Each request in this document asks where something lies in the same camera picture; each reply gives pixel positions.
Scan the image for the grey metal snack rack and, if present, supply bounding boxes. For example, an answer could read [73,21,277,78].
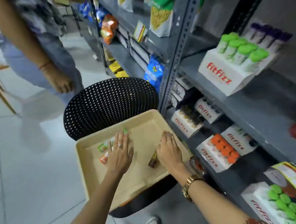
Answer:
[70,0,184,83]

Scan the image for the person's left hand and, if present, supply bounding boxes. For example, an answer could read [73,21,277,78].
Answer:
[104,130,136,178]

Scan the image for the slim green cap bottle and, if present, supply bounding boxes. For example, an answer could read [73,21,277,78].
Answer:
[96,128,130,153]

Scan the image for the yellow packet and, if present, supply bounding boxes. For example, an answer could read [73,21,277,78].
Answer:
[108,61,124,74]
[114,70,130,79]

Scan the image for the stack of white flat boxes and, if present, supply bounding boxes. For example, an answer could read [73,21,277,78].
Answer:
[115,22,151,73]

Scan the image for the blue snack pack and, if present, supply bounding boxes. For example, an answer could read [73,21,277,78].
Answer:
[142,54,166,94]

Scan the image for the stack of white cartons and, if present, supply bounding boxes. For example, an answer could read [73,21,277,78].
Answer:
[168,75,196,110]

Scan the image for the small yellow price tag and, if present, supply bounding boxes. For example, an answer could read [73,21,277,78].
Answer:
[271,161,296,201]

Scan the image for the blue snack bags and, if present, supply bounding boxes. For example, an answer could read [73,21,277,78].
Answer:
[77,0,108,28]

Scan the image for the jar with orange label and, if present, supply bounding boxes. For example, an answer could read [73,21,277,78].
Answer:
[188,156,207,177]

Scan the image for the orange snack bag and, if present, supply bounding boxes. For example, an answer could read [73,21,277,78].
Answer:
[99,14,120,45]

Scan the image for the slim brown cap bottle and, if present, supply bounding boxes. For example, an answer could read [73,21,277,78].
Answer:
[147,151,160,169]

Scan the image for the person's right forearm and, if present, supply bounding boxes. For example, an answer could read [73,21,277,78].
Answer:
[170,160,255,224]

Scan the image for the person's right hand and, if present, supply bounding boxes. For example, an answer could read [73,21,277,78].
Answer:
[155,129,190,177]

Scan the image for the gold wristwatch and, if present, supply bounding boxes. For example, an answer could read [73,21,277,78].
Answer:
[181,173,206,203]

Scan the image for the cluster of purple cap bottles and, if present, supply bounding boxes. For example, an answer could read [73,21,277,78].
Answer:
[242,20,294,56]

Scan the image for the person's left forearm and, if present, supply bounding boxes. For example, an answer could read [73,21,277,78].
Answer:
[55,171,130,224]

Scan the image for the orange-cap white tube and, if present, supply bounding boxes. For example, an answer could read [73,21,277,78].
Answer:
[98,151,110,165]

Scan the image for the grey metal shelving rack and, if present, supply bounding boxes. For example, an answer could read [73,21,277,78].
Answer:
[151,0,296,224]

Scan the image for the small colourful carton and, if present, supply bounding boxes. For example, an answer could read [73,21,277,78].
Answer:
[132,20,149,43]

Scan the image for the beige tray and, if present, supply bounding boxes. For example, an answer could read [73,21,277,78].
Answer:
[73,107,197,217]

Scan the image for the red thread bracelet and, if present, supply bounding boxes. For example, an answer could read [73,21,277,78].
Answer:
[37,60,53,70]

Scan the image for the black perforated chair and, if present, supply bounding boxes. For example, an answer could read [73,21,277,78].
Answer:
[60,74,180,222]

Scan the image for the cluster of green cap bottles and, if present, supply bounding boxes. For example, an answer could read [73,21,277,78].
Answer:
[267,183,296,224]
[216,30,271,74]

